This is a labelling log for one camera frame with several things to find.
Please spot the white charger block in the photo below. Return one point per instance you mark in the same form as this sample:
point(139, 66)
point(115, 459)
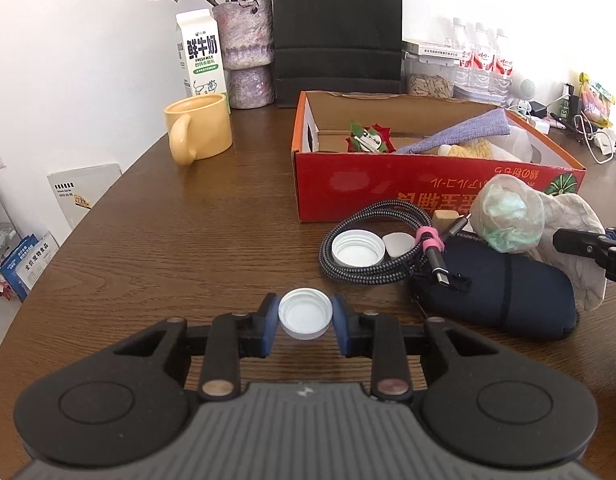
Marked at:
point(538, 124)

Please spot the blue white packet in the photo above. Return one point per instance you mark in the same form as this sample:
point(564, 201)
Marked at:
point(33, 265)

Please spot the large white ribbed cap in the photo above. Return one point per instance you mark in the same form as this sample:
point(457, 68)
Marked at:
point(358, 250)

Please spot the black power adapter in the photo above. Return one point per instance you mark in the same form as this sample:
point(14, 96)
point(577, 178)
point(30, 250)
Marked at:
point(539, 108)

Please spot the clear bag with green mask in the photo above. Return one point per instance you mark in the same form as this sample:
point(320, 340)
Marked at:
point(508, 215)

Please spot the white cloth bag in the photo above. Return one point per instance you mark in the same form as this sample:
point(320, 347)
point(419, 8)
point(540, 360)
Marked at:
point(573, 230)

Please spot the clear seed container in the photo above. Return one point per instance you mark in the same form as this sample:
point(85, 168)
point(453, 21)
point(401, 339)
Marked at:
point(430, 85)

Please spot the red cardboard box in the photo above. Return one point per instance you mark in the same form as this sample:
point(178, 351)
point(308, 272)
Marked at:
point(368, 190)

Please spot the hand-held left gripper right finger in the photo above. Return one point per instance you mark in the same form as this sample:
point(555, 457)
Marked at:
point(340, 325)

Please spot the white green milk carton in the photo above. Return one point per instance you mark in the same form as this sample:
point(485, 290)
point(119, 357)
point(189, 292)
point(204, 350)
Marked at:
point(203, 60)

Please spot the white bottle cap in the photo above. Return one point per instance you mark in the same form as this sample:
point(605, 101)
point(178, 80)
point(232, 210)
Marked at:
point(305, 315)

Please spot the cork block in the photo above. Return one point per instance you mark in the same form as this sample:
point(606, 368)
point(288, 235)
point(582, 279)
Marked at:
point(444, 221)

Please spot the black upright device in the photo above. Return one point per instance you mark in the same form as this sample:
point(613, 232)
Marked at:
point(572, 107)

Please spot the black paper bag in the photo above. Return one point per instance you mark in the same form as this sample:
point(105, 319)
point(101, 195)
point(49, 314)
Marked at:
point(338, 35)

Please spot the yellow white plush toy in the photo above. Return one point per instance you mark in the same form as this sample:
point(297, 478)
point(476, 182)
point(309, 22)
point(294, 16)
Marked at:
point(475, 150)

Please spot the small white plastic cap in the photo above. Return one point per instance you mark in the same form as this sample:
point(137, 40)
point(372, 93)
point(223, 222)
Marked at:
point(398, 246)

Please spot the red artificial rose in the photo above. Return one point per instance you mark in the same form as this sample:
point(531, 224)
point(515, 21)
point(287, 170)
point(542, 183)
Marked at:
point(385, 135)

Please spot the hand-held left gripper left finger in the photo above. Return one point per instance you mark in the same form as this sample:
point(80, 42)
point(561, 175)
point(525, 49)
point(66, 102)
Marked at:
point(270, 325)

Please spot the yellow snack packet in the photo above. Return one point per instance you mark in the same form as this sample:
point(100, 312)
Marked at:
point(598, 100)

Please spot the purple mottled vase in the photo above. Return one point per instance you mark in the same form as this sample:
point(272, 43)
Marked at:
point(243, 35)

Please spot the dark blue zip pouch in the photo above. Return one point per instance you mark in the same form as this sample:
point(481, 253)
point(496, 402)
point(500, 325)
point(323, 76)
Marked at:
point(498, 295)

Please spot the yellow ceramic mug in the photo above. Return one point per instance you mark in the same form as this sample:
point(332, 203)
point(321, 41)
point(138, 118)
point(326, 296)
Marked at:
point(208, 125)

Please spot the clear water bottle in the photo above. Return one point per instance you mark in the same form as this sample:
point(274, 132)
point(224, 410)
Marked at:
point(482, 60)
point(503, 67)
point(460, 57)

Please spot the white flat carton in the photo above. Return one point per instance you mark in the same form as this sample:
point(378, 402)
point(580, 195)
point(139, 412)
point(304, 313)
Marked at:
point(88, 190)

